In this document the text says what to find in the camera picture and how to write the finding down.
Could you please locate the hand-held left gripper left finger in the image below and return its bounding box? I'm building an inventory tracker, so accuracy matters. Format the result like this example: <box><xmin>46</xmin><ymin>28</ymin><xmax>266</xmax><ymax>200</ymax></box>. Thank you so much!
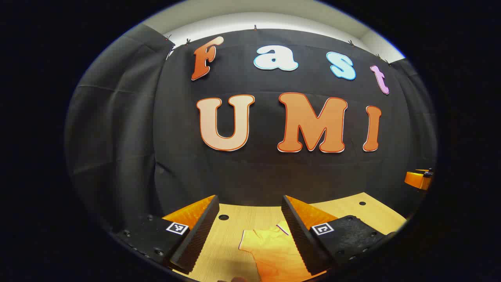
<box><xmin>113</xmin><ymin>195</ymin><xmax>220</xmax><ymax>274</ymax></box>

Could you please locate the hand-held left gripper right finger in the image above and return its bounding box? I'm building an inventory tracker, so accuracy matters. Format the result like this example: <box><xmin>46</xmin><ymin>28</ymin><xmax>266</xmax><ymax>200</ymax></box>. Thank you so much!
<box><xmin>281</xmin><ymin>195</ymin><xmax>397</xmax><ymax>276</ymax></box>

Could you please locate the orange T-shirt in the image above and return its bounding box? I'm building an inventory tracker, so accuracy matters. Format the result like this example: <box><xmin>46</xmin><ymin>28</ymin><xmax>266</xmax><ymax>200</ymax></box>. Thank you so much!
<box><xmin>238</xmin><ymin>221</ymin><xmax>327</xmax><ymax>282</ymax></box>

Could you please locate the black backdrop cloth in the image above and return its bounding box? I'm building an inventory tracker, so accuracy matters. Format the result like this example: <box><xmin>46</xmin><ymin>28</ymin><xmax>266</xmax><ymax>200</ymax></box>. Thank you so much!
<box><xmin>64</xmin><ymin>23</ymin><xmax>438</xmax><ymax>235</ymax></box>

